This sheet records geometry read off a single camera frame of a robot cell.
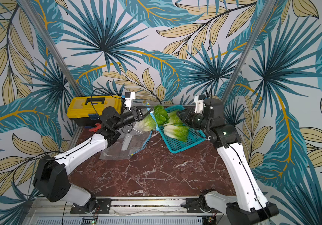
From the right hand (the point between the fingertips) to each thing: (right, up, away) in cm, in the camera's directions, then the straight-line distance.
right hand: (177, 113), depth 65 cm
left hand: (-11, +2, 0) cm, 11 cm away
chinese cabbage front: (-15, -5, +7) cm, 17 cm away
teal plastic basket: (+2, -21, +32) cm, 39 cm away
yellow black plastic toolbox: (-59, +3, +31) cm, 66 cm away
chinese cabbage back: (+2, -2, +35) cm, 35 cm away
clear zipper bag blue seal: (-30, -19, +30) cm, 47 cm away
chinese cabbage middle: (+5, -11, +28) cm, 31 cm away
